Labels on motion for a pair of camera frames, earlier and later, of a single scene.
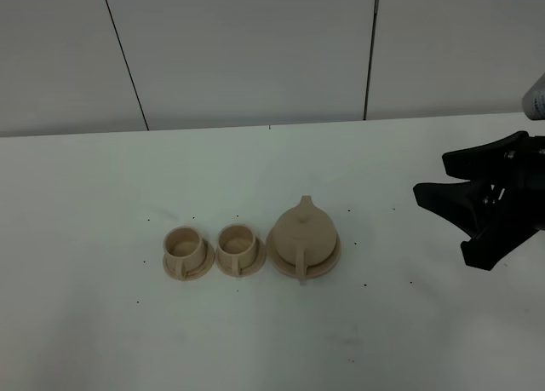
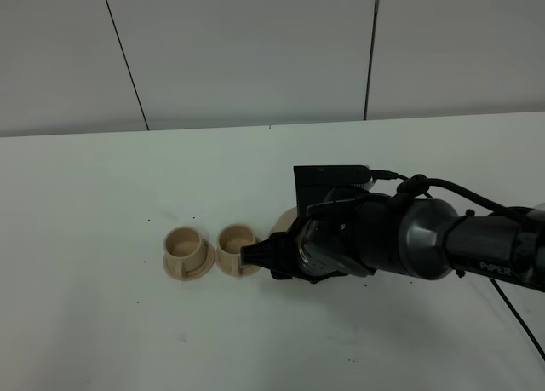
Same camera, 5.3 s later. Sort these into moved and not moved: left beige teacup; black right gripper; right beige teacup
Moved: black right gripper
Not moved: left beige teacup; right beige teacup
